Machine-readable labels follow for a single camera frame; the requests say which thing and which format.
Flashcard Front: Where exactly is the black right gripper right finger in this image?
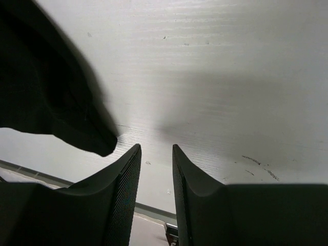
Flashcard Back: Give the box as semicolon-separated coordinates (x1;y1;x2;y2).
172;145;327;245

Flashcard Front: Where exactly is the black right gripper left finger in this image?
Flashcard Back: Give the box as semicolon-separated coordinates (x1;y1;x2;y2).
1;144;141;245

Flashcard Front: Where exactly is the black skirt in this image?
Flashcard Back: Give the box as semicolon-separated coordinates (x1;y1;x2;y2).
1;1;117;157

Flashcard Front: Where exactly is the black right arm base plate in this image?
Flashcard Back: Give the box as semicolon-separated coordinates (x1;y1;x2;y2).
165;223;179;246

